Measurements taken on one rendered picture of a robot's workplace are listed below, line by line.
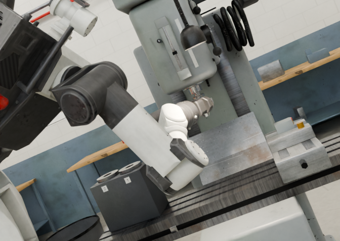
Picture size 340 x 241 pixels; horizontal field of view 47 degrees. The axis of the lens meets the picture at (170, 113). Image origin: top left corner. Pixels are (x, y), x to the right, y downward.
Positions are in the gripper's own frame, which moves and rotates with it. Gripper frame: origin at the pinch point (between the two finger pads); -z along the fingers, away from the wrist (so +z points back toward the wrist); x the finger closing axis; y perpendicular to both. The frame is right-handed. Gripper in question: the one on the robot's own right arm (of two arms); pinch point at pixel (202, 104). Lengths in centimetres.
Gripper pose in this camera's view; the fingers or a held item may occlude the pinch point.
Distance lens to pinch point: 140.4
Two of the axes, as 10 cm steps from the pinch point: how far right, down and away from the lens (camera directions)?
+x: -7.6, 3.0, 5.8
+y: 4.0, 9.1, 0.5
